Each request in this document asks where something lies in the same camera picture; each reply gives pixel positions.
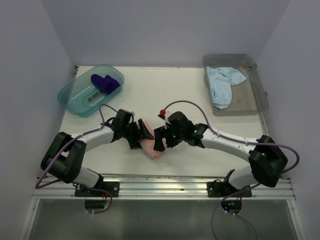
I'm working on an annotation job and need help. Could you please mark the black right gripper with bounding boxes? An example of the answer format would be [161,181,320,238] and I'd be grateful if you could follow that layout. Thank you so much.
[153,124,186,152]

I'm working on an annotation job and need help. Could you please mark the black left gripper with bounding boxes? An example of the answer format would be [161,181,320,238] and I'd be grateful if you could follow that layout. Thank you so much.
[122,118,154,149]

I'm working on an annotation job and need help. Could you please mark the pink towel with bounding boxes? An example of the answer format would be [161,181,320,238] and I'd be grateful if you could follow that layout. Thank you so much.
[139,121,165,159]

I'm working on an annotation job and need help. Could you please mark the dark purple towel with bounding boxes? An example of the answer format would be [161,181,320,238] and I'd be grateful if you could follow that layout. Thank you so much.
[90,74,121,95]

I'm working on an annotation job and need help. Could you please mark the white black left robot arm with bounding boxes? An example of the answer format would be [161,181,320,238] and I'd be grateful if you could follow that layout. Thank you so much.
[39,109,155,197]

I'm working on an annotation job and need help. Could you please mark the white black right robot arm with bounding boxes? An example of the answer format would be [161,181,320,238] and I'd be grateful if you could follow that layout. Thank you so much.
[153,109,288,197]

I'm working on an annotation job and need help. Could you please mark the teal plastic tub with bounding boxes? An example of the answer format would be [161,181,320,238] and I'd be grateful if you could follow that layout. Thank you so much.
[57,64,125,117]

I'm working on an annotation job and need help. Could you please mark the light blue towel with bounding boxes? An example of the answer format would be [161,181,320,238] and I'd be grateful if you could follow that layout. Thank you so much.
[205,66,247,110]

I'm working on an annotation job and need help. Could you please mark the clear grey plastic bin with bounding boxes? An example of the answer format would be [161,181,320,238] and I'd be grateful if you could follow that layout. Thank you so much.
[202,54,269,116]

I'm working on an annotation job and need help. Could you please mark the aluminium mounting rail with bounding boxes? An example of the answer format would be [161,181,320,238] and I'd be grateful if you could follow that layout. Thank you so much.
[32,174,296,200]

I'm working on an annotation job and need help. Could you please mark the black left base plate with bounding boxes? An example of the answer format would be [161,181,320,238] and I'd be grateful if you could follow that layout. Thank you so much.
[74,181,120,198]

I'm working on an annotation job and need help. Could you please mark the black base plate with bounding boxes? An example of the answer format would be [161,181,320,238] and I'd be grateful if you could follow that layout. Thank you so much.
[74,181,120,198]
[206,179,239,198]

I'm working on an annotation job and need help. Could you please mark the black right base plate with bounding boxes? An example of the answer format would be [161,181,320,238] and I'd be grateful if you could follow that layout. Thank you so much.
[206,179,239,198]

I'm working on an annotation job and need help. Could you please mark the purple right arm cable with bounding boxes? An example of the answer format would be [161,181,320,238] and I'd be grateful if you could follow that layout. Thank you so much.
[164,100,300,240]

